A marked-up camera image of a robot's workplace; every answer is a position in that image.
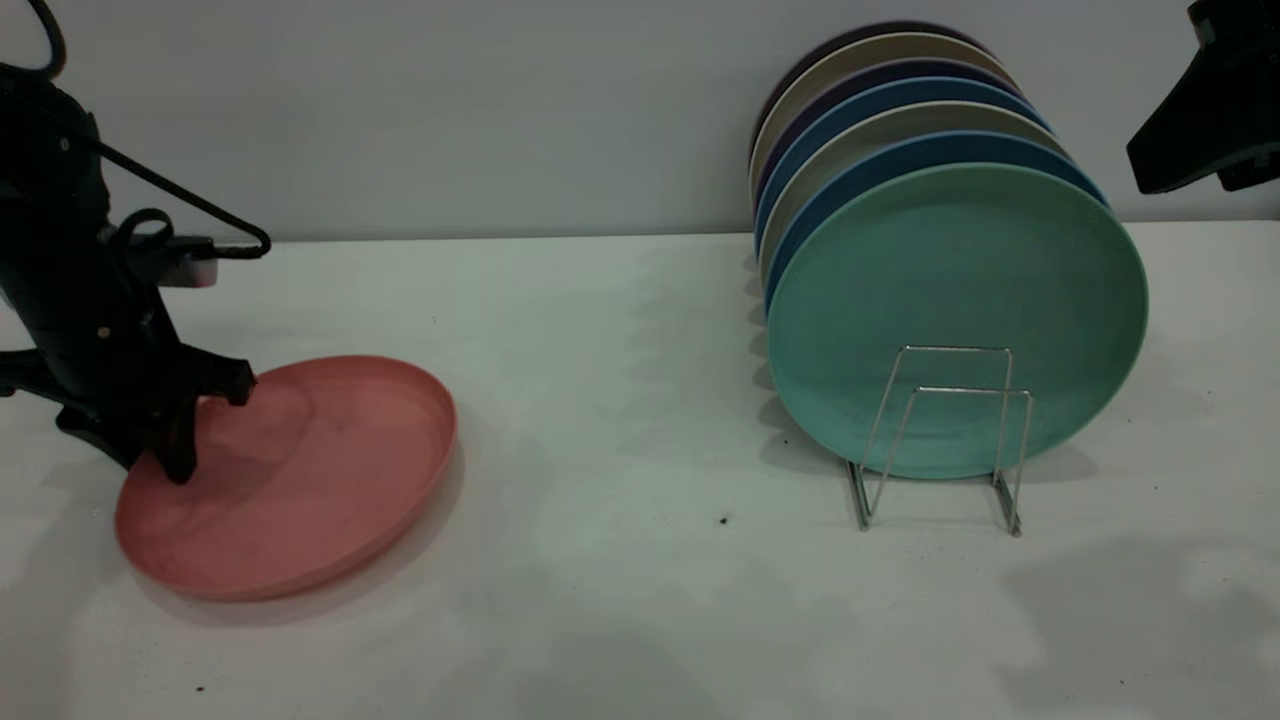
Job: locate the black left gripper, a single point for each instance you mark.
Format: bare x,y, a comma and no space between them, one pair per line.
100,360

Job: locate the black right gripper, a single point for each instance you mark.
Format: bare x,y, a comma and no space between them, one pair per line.
1245,25

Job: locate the pink round plate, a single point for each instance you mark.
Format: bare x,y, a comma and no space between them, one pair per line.
320,480

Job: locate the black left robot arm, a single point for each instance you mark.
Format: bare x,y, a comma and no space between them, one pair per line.
50,200

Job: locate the green round plate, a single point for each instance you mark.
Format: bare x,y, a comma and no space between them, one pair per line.
950,280

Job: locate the blue round plate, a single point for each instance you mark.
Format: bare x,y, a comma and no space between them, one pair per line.
870,101
900,155

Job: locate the dark purple round plate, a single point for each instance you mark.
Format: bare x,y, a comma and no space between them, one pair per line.
900,27
900,72

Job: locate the beige round plate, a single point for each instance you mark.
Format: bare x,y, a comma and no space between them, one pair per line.
880,125
880,50

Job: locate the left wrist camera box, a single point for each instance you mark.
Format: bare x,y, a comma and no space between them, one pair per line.
185,262

